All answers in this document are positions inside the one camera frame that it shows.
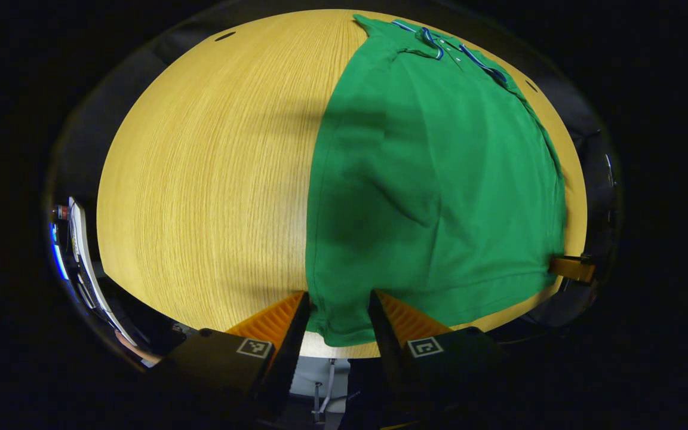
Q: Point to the white table leg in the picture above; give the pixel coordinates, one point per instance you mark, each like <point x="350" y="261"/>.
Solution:
<point x="305" y="376"/>

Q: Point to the green T-shirt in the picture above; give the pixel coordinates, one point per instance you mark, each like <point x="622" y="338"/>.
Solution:
<point x="439" y="179"/>

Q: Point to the bright screen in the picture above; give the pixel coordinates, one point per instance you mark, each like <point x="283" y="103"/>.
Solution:
<point x="57" y="257"/>

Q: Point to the small red and black object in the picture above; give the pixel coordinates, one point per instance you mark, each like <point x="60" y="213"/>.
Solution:
<point x="60" y="211"/>

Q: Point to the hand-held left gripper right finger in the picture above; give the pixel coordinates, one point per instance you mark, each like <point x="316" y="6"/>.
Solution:
<point x="389" y="358"/>

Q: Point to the white side desk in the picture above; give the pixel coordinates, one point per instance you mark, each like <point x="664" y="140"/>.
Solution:
<point x="79" y="239"/>

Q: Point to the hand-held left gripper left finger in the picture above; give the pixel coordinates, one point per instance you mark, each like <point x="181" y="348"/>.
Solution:
<point x="293" y="352"/>

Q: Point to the black table grommet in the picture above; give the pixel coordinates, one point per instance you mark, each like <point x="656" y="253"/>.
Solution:
<point x="224" y="36"/>
<point x="531" y="85"/>

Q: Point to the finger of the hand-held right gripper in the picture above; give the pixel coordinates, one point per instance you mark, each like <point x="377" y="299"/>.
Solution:
<point x="571" y="269"/>

